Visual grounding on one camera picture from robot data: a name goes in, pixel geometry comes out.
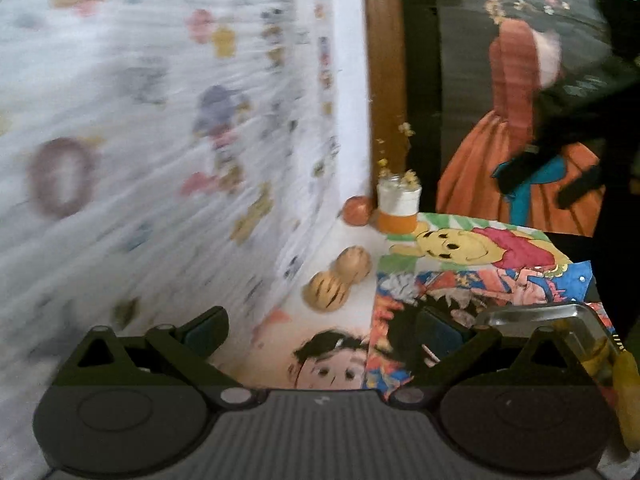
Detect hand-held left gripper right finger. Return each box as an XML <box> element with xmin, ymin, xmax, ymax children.
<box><xmin>390</xmin><ymin>307</ymin><xmax>596</xmax><ymax>407</ymax></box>

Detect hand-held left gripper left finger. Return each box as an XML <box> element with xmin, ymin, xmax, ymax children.
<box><xmin>55</xmin><ymin>306</ymin><xmax>257</xmax><ymax>407</ymax></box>

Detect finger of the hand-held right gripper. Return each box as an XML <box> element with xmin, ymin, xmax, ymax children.
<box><xmin>496</xmin><ymin>146</ymin><xmax>552</xmax><ymax>194</ymax></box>
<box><xmin>556</xmin><ymin>166</ymin><xmax>606</xmax><ymax>210</ymax></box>

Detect yellow banana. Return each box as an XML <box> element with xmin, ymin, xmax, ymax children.
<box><xmin>582</xmin><ymin>330</ymin><xmax>640</xmax><ymax>453</ymax></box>

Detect colourful cartoon bear poster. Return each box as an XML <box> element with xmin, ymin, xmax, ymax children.
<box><xmin>364</xmin><ymin>211</ymin><xmax>623</xmax><ymax>402</ymax></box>

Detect striped yellow pepino melon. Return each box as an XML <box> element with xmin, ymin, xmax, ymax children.
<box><xmin>302</xmin><ymin>271</ymin><xmax>349</xmax><ymax>311</ymax></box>
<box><xmin>334</xmin><ymin>246</ymin><xmax>372</xmax><ymax>283</ymax></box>

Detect yellow dried flowers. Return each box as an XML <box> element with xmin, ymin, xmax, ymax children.
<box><xmin>375</xmin><ymin>122</ymin><xmax>422</xmax><ymax>188</ymax></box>

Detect cartoon boys floor poster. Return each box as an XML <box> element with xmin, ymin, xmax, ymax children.
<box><xmin>212</xmin><ymin>220</ymin><xmax>386</xmax><ymax>392</ymax></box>

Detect white and orange jar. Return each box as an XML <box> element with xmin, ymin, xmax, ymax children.
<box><xmin>377</xmin><ymin>172</ymin><xmax>423</xmax><ymax>234</ymax></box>

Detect red apple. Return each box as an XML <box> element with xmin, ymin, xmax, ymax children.
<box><xmin>341</xmin><ymin>195</ymin><xmax>377</xmax><ymax>228</ymax></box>

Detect white printed blanket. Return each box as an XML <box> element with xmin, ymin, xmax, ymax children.
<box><xmin>0</xmin><ymin>0</ymin><xmax>372</xmax><ymax>461</ymax></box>

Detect wall poster orange dress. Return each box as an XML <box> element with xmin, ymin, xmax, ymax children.
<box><xmin>432</xmin><ymin>0</ymin><xmax>618</xmax><ymax>238</ymax></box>

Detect dark door frame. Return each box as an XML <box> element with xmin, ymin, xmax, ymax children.
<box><xmin>397</xmin><ymin>0</ymin><xmax>445</xmax><ymax>213</ymax></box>

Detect brown wooden post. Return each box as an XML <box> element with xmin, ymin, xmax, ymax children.
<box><xmin>360</xmin><ymin>0</ymin><xmax>410</xmax><ymax>196</ymax></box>

